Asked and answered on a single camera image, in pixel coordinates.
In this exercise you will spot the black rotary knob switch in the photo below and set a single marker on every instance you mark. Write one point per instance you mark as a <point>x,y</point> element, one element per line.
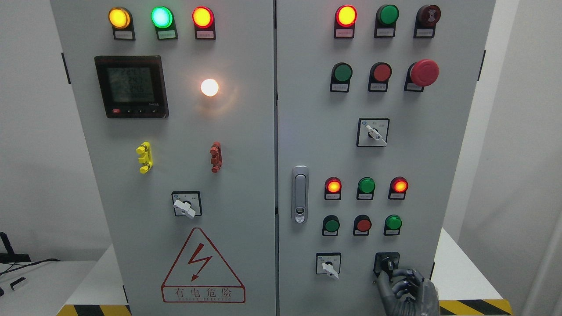
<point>386,262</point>

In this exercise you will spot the green push button upper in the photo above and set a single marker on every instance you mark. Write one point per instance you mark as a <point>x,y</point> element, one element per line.
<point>340,77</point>

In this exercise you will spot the yellow indicator lamp top left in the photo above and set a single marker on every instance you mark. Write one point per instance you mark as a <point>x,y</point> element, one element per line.
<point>122,23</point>

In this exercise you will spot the red lamp lower right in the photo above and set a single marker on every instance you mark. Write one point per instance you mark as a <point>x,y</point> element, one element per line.
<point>398,188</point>

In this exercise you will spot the green lamp top right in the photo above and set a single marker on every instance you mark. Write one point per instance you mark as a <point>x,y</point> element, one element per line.
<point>385,21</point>

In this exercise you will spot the small white black dongle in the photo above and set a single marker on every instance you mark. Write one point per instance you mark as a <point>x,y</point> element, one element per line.
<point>18,283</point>

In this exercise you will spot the green push button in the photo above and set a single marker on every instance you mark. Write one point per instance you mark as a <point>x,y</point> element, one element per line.
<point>330,226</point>
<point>340,77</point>

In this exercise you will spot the red lit lamp left door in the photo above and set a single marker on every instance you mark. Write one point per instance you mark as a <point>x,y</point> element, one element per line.
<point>204,23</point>

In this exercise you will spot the red push button upper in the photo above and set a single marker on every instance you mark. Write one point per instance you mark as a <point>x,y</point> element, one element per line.
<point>379,76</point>

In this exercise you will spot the white selector switch left door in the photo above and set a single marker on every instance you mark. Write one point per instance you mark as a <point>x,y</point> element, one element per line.
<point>187,203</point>

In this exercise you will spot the red electric warning sticker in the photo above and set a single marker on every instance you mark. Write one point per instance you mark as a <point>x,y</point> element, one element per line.
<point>200,274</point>

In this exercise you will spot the white selector switch upper right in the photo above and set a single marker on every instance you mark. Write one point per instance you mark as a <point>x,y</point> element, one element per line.
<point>372,132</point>

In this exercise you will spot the red push button lower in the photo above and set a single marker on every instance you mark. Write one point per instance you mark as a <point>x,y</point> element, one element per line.
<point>362,225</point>

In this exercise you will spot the grey cabinet door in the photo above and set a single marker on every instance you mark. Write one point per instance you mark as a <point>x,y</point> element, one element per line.
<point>238,201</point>
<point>318,129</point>

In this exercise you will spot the green lamp lower middle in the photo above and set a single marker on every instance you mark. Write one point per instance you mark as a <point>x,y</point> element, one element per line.
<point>365,188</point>

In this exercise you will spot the white glowing lamp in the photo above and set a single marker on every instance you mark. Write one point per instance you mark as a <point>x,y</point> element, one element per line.
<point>209,87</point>

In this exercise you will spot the red lit lamp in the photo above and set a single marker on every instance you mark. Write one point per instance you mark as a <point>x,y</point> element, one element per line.
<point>332,189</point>
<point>345,18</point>

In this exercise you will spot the white selector switch lower right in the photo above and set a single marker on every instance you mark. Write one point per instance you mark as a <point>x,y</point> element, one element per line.
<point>328,263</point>

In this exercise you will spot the black device on desk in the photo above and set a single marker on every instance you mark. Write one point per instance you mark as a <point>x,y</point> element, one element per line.
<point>10,256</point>

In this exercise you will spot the dark red buzzer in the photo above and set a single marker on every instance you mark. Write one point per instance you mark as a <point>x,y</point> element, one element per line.
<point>426,20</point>

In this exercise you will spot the green lamp bottom right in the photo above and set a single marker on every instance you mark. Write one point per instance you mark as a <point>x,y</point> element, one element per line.
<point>393,224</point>

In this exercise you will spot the white selector switch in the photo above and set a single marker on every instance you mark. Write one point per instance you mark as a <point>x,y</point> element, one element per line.
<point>372,132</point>
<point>328,263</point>

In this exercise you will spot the green lit indicator lamp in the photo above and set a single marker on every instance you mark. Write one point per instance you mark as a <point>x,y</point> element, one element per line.
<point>164,22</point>

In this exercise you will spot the red push button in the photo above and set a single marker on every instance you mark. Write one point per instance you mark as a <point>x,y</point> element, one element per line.
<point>379,76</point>
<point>362,225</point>

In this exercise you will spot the black digital power meter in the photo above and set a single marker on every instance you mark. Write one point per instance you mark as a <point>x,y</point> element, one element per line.
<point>132,86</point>

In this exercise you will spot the red lit lamp top right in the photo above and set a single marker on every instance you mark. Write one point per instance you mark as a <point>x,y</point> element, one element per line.
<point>345,18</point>

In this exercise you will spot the yellow terminal connector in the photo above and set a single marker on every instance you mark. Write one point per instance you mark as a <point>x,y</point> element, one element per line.
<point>145,157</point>

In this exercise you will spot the grey left cabinet door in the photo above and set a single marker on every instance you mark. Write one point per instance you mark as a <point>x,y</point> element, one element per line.
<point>238,201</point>

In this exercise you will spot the red emergency stop button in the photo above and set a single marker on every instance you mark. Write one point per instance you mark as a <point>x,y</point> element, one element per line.
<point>421,74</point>

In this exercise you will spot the dark grey robotic hand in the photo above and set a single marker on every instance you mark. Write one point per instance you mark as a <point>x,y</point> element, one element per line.
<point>405,292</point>

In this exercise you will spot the red terminal connector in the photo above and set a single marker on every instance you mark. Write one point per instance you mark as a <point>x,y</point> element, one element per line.
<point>216,157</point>

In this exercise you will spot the silver door handle lock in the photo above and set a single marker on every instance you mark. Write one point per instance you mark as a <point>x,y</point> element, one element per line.
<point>300,175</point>

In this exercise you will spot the green push button lower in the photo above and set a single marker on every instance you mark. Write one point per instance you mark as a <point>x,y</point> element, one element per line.
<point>330,226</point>

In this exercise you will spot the grey right cabinet door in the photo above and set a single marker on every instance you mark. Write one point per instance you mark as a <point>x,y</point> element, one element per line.
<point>318,129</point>

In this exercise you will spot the red lit lamp lower left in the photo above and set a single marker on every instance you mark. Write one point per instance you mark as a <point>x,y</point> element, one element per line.
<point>332,189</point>

